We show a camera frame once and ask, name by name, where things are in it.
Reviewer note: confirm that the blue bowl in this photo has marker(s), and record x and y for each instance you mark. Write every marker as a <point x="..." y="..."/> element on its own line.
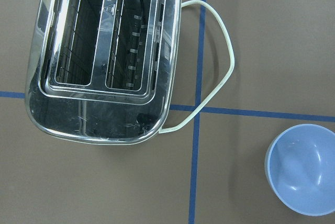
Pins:
<point x="299" y="168"/>

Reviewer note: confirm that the silver two-slot toaster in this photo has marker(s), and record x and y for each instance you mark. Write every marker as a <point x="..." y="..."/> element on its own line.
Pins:
<point x="102" y="71"/>

